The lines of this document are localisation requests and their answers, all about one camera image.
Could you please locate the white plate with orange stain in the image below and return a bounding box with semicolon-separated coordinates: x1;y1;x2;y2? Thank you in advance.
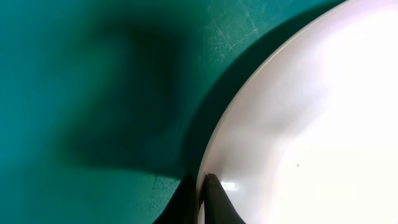
198;0;397;223

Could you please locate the blue plastic tray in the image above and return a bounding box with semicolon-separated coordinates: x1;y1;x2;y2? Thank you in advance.
1;0;336;223

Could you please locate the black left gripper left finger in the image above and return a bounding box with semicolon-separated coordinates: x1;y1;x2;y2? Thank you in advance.
153;174;196;224

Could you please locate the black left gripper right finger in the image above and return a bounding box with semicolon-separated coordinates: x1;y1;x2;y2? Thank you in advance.
203;174;245;224

